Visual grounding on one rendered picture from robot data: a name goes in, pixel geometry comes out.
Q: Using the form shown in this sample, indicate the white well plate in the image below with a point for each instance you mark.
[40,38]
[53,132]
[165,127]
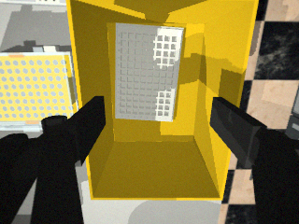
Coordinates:
[146,71]

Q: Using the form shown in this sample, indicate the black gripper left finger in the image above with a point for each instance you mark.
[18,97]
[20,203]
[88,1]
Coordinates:
[64,145]

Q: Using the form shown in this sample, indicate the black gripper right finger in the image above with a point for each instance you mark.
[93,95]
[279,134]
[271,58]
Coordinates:
[272,156]

